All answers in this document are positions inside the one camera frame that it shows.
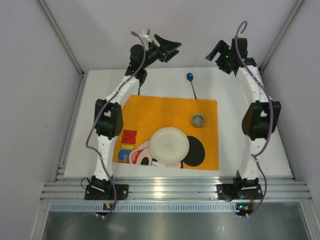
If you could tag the slotted grey cable duct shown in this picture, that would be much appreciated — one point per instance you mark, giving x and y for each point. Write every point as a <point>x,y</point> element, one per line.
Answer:
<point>148,207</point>

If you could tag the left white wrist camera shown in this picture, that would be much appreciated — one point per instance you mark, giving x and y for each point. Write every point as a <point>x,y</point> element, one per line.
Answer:
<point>146,36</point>

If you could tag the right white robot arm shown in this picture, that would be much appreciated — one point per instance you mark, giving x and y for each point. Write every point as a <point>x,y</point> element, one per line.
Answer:
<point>260,119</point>

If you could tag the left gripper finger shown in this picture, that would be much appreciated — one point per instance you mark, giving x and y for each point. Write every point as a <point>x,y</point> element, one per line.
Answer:
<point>171,55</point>
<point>167,46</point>

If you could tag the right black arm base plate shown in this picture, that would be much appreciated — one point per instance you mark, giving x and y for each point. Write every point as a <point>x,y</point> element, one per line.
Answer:
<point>228,192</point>

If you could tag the right aluminium frame post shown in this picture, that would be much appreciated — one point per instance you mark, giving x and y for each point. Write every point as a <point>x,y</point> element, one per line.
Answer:
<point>298,5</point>

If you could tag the aluminium frame post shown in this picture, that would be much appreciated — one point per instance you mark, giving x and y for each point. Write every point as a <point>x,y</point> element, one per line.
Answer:
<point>298,5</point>
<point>60,35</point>

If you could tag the left aluminium frame post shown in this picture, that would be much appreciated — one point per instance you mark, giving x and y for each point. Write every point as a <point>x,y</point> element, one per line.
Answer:
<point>60,35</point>

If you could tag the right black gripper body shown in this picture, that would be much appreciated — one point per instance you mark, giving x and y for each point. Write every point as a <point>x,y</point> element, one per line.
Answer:
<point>219,53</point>

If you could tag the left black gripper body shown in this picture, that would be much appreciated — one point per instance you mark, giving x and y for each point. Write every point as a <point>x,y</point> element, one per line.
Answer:
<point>161,52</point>

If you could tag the orange Mickey Mouse cloth placemat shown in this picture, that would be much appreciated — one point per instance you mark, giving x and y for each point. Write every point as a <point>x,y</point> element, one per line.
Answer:
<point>144,115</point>

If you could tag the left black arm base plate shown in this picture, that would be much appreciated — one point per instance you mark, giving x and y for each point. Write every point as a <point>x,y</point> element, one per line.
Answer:
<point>94,193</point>

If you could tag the aluminium mounting rail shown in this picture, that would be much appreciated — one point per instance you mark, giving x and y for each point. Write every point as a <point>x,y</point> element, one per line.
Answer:
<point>173,189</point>

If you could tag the cream round plate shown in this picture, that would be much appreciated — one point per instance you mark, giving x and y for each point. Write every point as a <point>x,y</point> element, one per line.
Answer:
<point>169,145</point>

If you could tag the blue metallic fork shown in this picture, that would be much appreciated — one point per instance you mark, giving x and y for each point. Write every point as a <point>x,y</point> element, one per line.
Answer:
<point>139,90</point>

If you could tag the blue metallic spoon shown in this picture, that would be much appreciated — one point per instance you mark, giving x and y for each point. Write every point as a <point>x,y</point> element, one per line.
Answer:
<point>190,78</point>

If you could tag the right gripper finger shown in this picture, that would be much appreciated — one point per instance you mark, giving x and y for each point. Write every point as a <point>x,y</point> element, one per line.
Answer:
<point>221,47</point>
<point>223,63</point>

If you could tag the small speckled stone cup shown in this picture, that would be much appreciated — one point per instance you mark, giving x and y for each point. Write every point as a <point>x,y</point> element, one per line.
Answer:
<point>198,120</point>

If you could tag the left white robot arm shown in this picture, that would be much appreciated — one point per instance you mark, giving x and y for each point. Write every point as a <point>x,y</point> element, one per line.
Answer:
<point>108,117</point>

